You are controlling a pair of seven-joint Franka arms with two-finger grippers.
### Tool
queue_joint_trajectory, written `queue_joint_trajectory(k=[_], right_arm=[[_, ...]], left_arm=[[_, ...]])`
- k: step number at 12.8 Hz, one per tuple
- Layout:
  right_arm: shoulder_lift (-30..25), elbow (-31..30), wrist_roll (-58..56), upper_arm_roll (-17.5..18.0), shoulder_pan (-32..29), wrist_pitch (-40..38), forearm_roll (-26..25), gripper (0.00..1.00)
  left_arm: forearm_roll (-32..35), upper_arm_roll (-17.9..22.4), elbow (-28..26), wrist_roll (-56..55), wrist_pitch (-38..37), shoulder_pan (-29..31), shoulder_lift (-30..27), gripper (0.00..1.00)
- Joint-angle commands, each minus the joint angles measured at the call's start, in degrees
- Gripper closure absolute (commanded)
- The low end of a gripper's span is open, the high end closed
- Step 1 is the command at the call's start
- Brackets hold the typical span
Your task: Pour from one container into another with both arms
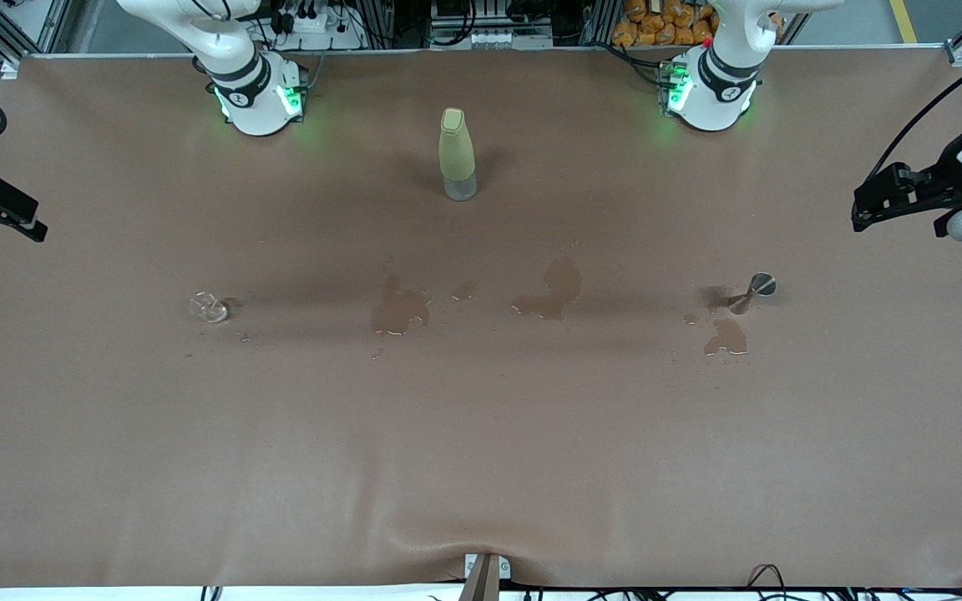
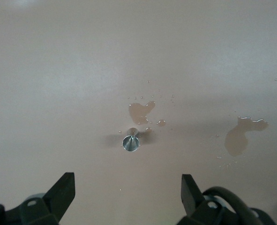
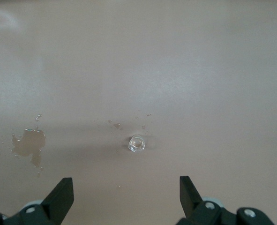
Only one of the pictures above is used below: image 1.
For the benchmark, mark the small spilled liquid puddle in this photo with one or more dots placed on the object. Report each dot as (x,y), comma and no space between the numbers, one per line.
(464,290)

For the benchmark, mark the metal double jigger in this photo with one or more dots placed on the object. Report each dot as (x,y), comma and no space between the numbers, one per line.
(762,285)

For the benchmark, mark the orange snack bags pile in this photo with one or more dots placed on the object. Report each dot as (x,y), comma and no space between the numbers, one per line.
(665,25)

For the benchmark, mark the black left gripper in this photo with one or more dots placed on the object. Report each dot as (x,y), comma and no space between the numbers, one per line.
(942,185)

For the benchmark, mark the metal table edge bracket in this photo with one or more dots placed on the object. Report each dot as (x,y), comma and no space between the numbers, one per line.
(485,576)

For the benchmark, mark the white power strip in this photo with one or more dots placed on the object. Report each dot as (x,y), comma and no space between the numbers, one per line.
(322,29)

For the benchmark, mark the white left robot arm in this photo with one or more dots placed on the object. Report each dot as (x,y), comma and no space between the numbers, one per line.
(711,96)

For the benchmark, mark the green sleeved glass bottle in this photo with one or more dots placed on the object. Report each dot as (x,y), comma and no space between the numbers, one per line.
(457,150)

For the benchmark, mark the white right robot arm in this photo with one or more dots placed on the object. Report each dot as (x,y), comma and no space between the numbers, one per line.
(255,100)

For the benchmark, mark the clear glass beaker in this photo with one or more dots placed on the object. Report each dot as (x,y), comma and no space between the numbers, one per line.
(210,309)

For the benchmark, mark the brown table mat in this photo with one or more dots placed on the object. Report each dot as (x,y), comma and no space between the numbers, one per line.
(481,451)

